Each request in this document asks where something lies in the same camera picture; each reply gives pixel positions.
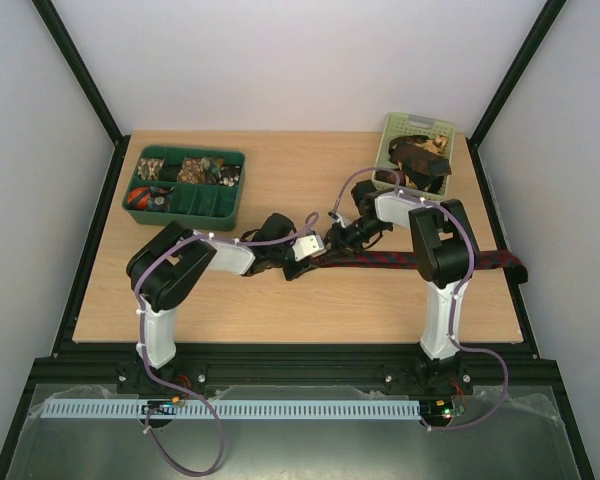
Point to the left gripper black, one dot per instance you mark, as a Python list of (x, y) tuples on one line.
[(304, 266)]

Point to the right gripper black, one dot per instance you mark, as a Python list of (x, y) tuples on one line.
[(340, 238)]

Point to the red navy striped tie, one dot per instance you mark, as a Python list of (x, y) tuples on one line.
[(431, 265)]

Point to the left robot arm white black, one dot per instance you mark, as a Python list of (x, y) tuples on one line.
[(164, 272)]

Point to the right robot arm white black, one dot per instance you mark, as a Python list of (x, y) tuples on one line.
[(445, 251)]

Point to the pile of brown ties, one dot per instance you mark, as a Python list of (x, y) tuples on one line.
[(418, 161)]

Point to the green compartment tray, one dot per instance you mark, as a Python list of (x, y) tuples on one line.
[(198, 206)]

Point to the rolled tie teal brown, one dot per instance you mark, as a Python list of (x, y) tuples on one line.
[(213, 169)]

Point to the rolled tie orange brown pattern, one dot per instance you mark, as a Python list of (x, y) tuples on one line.
[(192, 171)]

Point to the light green plastic basket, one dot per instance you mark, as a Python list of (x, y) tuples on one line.
[(400, 124)]

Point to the rolled tie grey patterned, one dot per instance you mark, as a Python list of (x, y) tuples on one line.
[(160, 199)]

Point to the rolled tie red orange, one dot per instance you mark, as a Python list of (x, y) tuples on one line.
[(139, 198)]

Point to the rolled tie brown white pattern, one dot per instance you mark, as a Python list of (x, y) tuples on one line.
[(149, 168)]

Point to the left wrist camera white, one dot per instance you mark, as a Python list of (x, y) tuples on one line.
[(308, 246)]

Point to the black aluminium frame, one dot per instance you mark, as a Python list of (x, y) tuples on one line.
[(355, 365)]

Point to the light blue cable duct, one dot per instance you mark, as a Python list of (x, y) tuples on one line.
[(233, 409)]

